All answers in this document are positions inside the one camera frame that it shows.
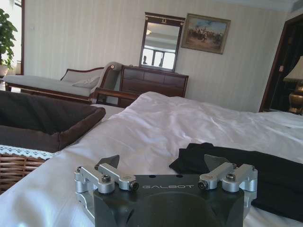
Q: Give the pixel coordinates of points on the framed landscape painting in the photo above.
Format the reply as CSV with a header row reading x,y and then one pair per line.
x,y
205,33

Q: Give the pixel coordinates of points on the wicker basket with brown liner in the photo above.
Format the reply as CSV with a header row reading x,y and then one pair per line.
x,y
35,132

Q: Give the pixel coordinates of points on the dark wood door frame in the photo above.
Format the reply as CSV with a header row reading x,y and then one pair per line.
x,y
277,63

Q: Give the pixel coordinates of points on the dark framed mirror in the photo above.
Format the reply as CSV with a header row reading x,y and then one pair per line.
x,y
161,42

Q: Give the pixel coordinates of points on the black garment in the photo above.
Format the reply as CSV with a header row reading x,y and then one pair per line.
x,y
262,177

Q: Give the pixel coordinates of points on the green potted plant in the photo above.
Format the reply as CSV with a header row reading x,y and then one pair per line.
x,y
6,42

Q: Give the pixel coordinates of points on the grey upholstered chaise longue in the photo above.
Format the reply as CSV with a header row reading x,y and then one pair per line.
x,y
56,82

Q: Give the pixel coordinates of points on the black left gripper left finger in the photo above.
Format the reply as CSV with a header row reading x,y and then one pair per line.
x,y
107,172

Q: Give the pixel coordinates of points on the grey throw pillow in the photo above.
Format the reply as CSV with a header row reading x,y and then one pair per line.
x,y
86,82

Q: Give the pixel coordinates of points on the dark wood window frame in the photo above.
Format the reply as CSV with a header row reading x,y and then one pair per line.
x,y
22,37

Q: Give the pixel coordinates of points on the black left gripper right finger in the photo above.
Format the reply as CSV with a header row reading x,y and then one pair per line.
x,y
230,173

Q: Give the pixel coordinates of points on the dark wood dresser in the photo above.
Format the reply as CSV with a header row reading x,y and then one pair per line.
x,y
154,84

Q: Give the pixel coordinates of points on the brass table lamp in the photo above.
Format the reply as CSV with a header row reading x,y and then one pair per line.
x,y
296,89

